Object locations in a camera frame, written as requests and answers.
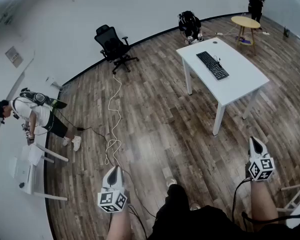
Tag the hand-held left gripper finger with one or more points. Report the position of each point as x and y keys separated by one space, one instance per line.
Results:
x=121 y=181
x=105 y=181

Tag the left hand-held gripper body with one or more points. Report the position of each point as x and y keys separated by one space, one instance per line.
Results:
x=110 y=200

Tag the person's right forearm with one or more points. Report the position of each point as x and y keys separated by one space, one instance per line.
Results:
x=262 y=201

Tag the round wooden table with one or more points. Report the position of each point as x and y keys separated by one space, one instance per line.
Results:
x=245 y=22

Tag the black office chair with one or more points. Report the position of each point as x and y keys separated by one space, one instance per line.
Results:
x=112 y=44

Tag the wall notice sheet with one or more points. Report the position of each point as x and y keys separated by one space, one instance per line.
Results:
x=14 y=57

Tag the white power strip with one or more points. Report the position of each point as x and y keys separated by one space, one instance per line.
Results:
x=219 y=34
x=265 y=33

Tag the person's left forearm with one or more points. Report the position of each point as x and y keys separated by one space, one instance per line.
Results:
x=120 y=226

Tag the white rectangular desk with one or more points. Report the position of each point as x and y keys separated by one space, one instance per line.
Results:
x=240 y=84

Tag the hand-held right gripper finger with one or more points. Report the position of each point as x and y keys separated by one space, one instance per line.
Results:
x=252 y=150
x=264 y=150

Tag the black keyboard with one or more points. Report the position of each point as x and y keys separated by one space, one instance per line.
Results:
x=212 y=65

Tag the person's white shoe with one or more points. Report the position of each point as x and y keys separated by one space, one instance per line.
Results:
x=171 y=182
x=195 y=206

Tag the white wall box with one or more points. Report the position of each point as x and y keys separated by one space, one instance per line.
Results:
x=50 y=81

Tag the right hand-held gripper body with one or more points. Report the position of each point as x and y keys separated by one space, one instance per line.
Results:
x=261 y=167

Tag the white paper sheets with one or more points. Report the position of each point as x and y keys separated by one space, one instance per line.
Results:
x=32 y=155

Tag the blue book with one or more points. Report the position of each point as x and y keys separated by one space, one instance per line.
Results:
x=245 y=41

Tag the person's black clothing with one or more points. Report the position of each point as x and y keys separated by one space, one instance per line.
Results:
x=190 y=221

